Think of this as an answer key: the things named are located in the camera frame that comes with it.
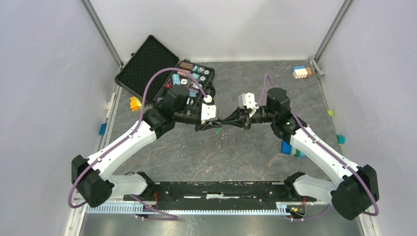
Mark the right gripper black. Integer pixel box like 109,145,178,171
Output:
221,105,277,130

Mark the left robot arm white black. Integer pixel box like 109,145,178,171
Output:
68,85,218,208

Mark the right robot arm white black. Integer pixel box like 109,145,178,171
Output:
222,88,380,220

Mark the blue white green brick stack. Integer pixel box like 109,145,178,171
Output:
281,141,306,158

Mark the orange yellow green brick stack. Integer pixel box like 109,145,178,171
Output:
130,96,143,112

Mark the blue white orange brick stack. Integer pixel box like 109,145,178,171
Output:
292,66,312,79

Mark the black poker chip case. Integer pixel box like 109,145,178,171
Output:
115,35,215,104

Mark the small blue block left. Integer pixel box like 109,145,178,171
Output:
99,123,107,136

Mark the small teal block right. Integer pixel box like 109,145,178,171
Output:
336,134,345,145

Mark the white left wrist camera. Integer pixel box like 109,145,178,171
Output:
201,103,218,124

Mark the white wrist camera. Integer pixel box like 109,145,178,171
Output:
238,92,259,118
201,103,218,124

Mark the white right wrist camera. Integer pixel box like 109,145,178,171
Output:
238,92,259,118

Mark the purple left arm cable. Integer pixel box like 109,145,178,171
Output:
67,67,213,209

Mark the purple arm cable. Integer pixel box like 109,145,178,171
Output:
256,73,380,217
67,67,213,209

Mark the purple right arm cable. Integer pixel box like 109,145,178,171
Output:
256,73,380,217

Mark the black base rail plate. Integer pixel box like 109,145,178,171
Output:
138,181,304,210

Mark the white toothed cable duct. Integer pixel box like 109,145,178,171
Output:
86,202,290,216

